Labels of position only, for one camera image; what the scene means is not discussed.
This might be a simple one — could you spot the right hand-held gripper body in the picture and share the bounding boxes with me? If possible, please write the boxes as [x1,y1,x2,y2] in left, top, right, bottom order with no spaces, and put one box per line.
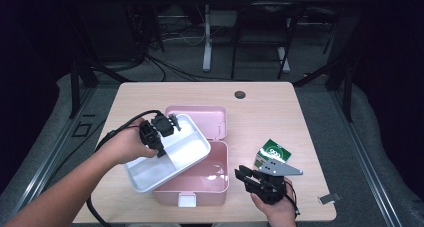
[244,159,305,206]

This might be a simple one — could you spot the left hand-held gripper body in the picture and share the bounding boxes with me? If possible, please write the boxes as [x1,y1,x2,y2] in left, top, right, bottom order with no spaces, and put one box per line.
[138,110,183,155]

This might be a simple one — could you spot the white divided tray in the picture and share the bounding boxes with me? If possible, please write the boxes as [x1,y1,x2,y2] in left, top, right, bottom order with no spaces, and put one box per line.
[124,112,212,194]

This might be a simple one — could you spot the green and white carton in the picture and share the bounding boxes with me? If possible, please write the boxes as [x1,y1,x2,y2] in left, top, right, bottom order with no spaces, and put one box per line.
[254,138,292,171]

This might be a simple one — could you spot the pink storage box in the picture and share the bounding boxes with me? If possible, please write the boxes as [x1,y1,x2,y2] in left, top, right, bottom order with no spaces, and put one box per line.
[151,105,231,209]

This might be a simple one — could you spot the person's right hand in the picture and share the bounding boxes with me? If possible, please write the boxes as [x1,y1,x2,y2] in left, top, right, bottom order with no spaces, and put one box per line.
[250,176,298,222]

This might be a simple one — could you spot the person's left hand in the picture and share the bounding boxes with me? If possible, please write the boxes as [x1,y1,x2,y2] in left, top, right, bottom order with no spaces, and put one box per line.
[95,118,160,166]

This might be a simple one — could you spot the small grey object on floor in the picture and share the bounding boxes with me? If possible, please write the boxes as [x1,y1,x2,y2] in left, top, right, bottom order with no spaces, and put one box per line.
[317,192,343,206]

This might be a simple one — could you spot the black metal stand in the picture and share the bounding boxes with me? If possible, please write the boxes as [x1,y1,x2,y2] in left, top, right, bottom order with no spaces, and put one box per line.
[67,55,135,120]
[292,51,355,123]

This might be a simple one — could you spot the tall white desk leg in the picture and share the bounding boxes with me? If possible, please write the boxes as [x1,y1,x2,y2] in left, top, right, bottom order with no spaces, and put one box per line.
[202,3,215,73]

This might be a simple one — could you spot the short white desk leg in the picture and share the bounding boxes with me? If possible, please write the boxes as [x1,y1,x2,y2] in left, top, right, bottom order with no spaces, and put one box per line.
[277,46,291,74]

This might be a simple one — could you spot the black chair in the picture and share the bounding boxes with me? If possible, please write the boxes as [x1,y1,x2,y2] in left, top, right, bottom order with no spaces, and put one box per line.
[230,0,306,81]

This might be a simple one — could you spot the right hand-held gripper cable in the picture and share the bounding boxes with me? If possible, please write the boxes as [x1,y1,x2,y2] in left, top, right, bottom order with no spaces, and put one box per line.
[282,179,301,219]

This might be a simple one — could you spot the hand-held gripper cable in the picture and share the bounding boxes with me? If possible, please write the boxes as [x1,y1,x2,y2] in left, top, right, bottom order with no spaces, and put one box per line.
[282,179,301,219]
[85,109,164,227]

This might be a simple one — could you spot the left hand-held gripper cable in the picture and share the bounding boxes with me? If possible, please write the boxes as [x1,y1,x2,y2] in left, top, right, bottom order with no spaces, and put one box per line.
[85,109,164,227]

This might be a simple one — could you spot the bundle of black cables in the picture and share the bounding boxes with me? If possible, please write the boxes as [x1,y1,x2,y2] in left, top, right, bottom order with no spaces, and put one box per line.
[143,52,256,83]

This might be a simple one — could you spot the aluminium rail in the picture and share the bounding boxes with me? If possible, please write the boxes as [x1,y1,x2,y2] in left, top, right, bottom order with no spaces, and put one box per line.
[327,89,406,227]
[0,86,98,227]

